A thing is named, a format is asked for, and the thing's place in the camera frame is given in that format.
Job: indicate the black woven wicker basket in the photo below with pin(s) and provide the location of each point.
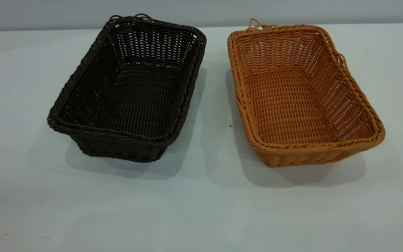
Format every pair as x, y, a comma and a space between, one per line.
131, 101

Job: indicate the orange woven wicker basket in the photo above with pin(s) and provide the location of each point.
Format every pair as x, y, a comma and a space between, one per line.
292, 105

